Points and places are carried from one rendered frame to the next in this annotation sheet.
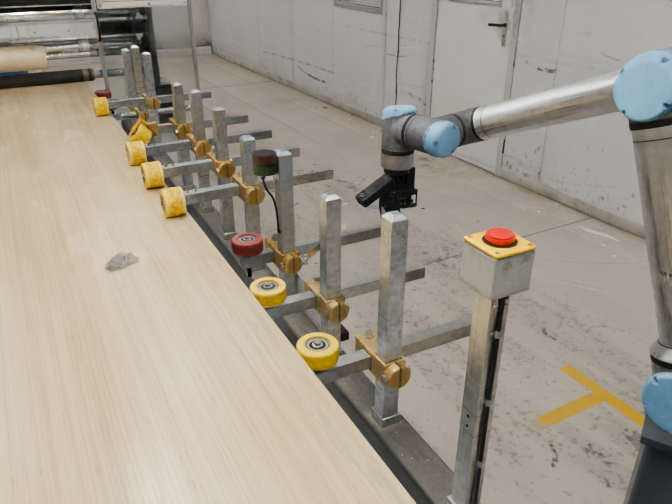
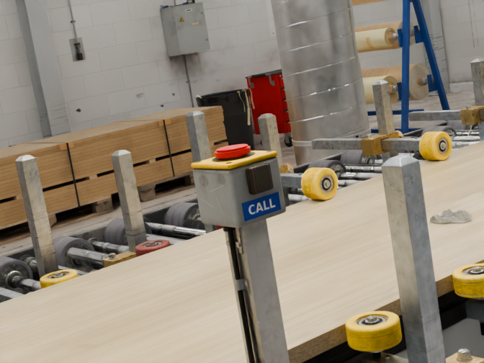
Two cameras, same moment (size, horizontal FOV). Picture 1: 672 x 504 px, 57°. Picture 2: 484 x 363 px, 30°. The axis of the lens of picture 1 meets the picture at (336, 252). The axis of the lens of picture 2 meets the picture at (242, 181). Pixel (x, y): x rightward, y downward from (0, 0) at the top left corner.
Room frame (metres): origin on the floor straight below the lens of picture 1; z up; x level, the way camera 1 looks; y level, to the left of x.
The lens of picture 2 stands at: (0.60, -1.19, 1.36)
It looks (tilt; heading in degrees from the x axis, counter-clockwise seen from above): 10 degrees down; 81
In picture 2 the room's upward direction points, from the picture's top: 10 degrees counter-clockwise
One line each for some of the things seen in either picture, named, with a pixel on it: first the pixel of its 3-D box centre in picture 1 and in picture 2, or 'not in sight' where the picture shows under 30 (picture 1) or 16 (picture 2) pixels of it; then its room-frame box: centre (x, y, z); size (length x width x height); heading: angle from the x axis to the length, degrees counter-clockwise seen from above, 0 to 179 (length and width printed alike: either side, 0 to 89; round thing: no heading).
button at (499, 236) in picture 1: (500, 238); (232, 154); (0.76, -0.22, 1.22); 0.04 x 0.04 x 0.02
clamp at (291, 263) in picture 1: (282, 255); not in sight; (1.45, 0.14, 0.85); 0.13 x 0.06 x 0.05; 28
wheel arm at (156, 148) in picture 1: (205, 141); not in sight; (2.14, 0.47, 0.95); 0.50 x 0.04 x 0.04; 118
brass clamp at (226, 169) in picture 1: (220, 164); not in sight; (1.89, 0.37, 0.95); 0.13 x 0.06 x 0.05; 28
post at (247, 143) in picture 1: (252, 216); not in sight; (1.65, 0.24, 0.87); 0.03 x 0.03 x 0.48; 28
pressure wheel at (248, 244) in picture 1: (248, 256); not in sight; (1.42, 0.23, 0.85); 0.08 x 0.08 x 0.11
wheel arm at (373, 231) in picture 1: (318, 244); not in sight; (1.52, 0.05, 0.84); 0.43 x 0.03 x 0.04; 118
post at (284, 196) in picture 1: (286, 240); not in sight; (1.43, 0.13, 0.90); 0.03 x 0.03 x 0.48; 28
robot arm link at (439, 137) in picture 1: (433, 135); not in sight; (1.55, -0.25, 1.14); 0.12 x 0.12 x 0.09; 40
